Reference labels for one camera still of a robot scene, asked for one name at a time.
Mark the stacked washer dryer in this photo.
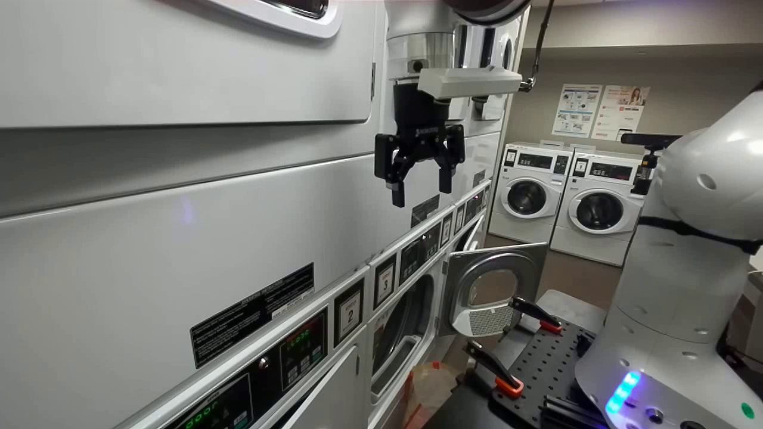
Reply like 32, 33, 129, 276
450, 13, 527, 207
0, 0, 396, 429
367, 0, 530, 429

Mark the background front-load washer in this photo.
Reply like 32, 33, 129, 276
489, 144, 573, 242
552, 152, 645, 268

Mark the open round washer door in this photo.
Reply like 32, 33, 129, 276
444, 242, 546, 339

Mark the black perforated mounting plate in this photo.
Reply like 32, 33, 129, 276
486, 324, 608, 429

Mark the orange-handled clamp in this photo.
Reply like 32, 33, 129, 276
466, 342, 526, 398
511, 295, 562, 336

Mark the left wall poster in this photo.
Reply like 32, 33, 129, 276
552, 84, 603, 139

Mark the left background front-load washer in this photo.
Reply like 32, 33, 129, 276
489, 144, 573, 242

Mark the wall poster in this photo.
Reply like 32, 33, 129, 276
592, 86, 651, 142
552, 84, 603, 139

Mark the near orange-handled clamp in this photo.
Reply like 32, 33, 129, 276
466, 342, 526, 398

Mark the right background front-load washer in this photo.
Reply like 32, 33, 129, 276
552, 152, 645, 268

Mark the far orange-handled clamp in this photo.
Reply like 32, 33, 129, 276
511, 295, 562, 336

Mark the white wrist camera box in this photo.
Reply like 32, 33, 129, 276
418, 69, 522, 100

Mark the near stacked washer dryer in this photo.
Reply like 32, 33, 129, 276
0, 0, 396, 429

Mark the black camera on stand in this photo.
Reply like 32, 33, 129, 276
620, 133, 678, 195

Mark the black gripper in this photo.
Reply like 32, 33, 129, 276
374, 84, 466, 207

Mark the right wall poster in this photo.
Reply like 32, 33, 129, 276
592, 86, 651, 142

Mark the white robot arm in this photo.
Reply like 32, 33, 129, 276
542, 86, 763, 429

